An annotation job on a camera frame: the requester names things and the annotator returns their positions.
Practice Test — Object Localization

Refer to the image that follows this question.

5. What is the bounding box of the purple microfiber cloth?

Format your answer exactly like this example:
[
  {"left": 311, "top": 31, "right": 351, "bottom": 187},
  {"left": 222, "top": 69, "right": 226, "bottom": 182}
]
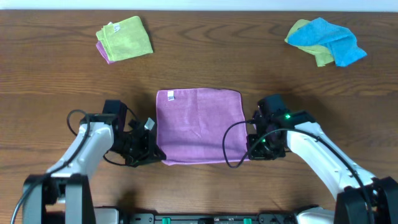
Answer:
[{"left": 156, "top": 88, "right": 248, "bottom": 166}]

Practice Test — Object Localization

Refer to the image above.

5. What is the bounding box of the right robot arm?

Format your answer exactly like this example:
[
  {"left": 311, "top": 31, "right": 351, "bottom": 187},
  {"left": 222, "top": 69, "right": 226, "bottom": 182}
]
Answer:
[{"left": 248, "top": 95, "right": 397, "bottom": 223}]

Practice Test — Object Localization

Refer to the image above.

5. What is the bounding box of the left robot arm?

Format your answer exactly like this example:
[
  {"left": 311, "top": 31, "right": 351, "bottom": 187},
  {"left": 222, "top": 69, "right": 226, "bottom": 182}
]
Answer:
[{"left": 15, "top": 100, "right": 166, "bottom": 223}]

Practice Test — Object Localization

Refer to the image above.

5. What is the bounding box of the crumpled green cloth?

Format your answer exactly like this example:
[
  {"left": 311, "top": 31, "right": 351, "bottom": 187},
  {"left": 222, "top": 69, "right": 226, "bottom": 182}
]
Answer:
[{"left": 284, "top": 19, "right": 335, "bottom": 67}]

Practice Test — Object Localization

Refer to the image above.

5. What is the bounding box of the folded purple cloth underneath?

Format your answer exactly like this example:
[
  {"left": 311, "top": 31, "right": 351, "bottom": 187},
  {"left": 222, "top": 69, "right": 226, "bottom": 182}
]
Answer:
[{"left": 96, "top": 41, "right": 114, "bottom": 64}]

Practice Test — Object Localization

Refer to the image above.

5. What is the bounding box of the folded green cloth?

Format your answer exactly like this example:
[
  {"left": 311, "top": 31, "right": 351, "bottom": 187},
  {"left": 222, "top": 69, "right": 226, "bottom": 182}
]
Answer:
[{"left": 96, "top": 16, "right": 154, "bottom": 62}]

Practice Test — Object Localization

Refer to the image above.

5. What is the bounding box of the blue microfiber cloth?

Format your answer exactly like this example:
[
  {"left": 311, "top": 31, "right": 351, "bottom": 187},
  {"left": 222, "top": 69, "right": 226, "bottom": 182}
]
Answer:
[{"left": 287, "top": 17, "right": 367, "bottom": 67}]

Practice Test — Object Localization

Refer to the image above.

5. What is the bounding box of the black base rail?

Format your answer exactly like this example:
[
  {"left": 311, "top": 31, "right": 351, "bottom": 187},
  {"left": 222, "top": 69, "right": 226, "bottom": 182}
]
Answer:
[{"left": 93, "top": 212, "right": 312, "bottom": 224}]

